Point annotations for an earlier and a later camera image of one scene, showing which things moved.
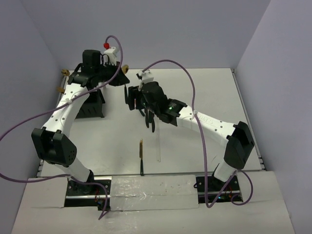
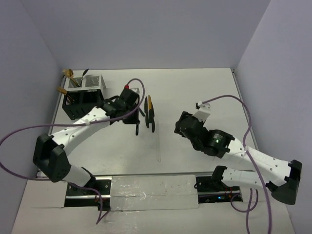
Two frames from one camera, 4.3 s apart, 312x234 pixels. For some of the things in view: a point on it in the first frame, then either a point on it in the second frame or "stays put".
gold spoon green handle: x=65 y=72 stays put
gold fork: x=60 y=89 stays put
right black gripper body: x=149 y=107 -> x=184 y=113
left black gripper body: x=106 y=73 -> x=132 y=119
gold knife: x=141 y=157 -> x=137 y=129
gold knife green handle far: x=142 y=112 stays put
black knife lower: x=153 y=123 stays put
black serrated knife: x=146 y=117 stays put
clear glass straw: x=158 y=142 stays put
